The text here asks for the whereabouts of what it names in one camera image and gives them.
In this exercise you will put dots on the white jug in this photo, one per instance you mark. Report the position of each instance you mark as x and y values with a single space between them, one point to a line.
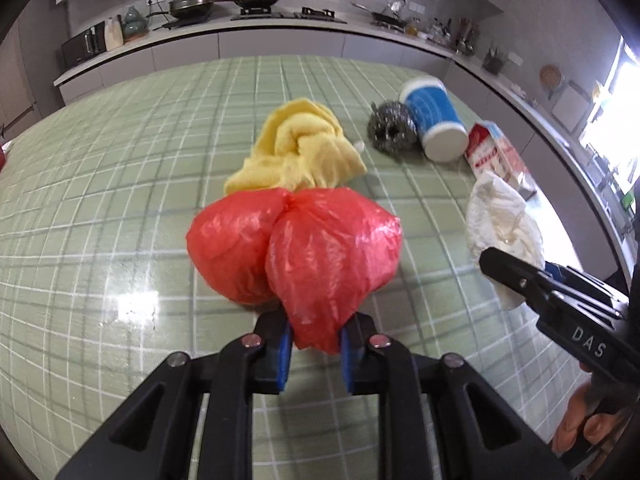
114 35

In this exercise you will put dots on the black knife holder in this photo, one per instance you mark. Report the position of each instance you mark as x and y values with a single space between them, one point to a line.
493 64

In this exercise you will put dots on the utensil holder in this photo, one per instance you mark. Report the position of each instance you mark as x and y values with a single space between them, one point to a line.
465 37

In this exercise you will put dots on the yellow hanging cloth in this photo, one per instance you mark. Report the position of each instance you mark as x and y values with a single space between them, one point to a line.
598 90

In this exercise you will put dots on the green ceramic teapot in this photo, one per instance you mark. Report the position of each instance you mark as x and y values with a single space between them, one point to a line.
135 24

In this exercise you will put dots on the red plastic bag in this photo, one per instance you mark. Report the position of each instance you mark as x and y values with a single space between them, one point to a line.
320 260

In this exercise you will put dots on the person's right hand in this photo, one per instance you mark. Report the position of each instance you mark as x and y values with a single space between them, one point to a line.
572 420

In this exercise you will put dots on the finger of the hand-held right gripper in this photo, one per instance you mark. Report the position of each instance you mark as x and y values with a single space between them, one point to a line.
515 275
556 271

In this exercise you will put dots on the gas stove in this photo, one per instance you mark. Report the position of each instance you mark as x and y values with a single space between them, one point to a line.
287 15

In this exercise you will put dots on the green checked tablecloth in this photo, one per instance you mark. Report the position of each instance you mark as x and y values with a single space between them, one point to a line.
125 185

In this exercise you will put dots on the steel wool scrubber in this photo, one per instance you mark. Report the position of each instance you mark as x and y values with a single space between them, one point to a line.
392 130

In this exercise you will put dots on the white tissue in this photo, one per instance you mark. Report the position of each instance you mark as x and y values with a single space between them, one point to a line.
500 215

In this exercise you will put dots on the small white cap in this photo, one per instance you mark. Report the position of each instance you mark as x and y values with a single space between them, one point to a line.
357 146

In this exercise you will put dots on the cluster of condiment bottles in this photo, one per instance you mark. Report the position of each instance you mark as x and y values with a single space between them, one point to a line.
432 31

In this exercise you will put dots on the blue paper cup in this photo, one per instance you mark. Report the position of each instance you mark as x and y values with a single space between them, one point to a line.
432 110

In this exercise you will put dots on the pot with glass lid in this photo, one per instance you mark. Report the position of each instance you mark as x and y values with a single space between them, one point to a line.
192 6

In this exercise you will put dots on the black frying pan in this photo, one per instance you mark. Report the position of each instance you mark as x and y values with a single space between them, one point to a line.
255 1

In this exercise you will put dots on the induction cooker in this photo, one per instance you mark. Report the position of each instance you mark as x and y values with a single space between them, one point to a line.
190 22

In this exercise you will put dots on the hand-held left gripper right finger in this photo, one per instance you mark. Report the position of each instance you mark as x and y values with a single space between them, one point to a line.
350 365

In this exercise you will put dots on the window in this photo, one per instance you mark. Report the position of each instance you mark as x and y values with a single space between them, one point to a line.
620 110

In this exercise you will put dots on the white cutting board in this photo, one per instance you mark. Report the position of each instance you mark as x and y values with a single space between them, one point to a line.
570 107

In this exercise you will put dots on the red white milk carton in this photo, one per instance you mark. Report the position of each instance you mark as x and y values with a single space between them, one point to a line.
492 152

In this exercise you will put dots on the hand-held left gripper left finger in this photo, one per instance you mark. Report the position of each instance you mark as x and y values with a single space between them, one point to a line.
281 360

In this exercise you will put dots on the black microwave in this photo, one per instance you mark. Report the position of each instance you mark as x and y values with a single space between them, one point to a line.
80 49

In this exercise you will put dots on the round woven trivet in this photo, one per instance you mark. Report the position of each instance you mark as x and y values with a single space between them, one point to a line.
551 77

